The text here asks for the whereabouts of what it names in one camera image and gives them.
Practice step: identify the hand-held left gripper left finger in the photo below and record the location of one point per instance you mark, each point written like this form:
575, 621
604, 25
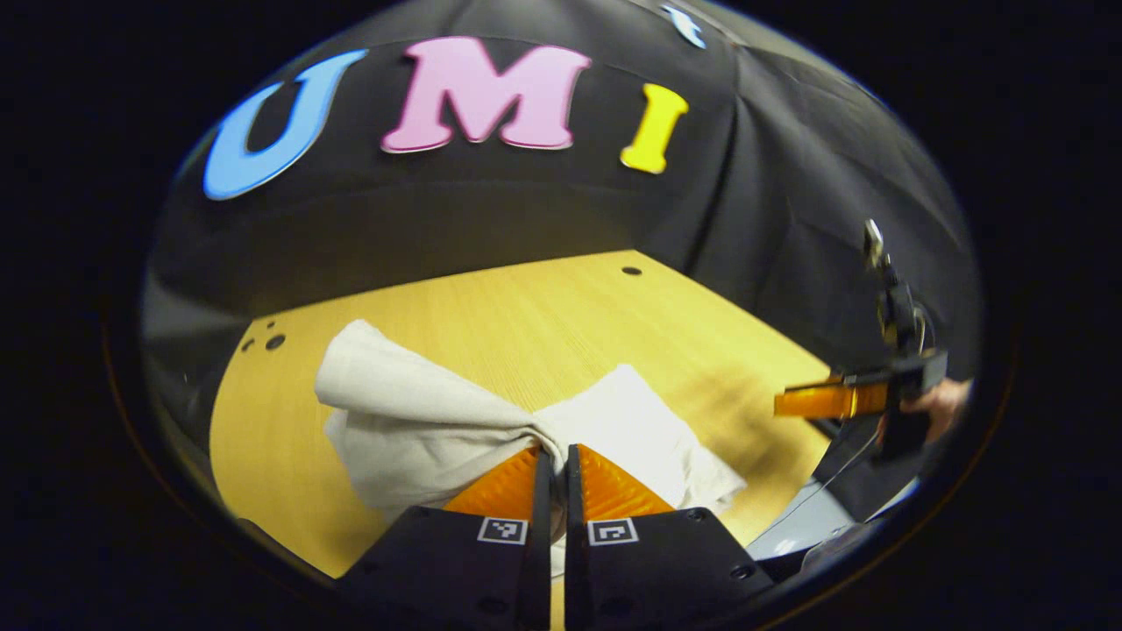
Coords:
542, 526

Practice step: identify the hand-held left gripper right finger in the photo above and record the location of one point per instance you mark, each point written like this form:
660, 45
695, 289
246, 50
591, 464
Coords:
576, 535

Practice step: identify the black backdrop cloth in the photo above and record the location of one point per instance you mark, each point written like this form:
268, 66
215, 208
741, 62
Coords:
526, 210

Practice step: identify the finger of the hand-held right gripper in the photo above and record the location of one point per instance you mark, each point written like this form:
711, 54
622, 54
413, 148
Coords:
824, 400

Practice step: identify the white jeans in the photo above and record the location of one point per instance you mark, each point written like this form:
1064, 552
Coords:
412, 421

